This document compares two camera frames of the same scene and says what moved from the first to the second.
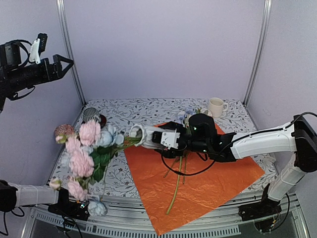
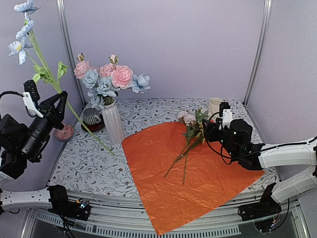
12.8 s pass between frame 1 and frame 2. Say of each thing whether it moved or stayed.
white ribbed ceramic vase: moved
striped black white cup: stayed
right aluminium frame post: stayed
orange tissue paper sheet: stayed
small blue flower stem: moved
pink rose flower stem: moved
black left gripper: moved
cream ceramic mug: stayed
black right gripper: moved
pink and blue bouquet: moved
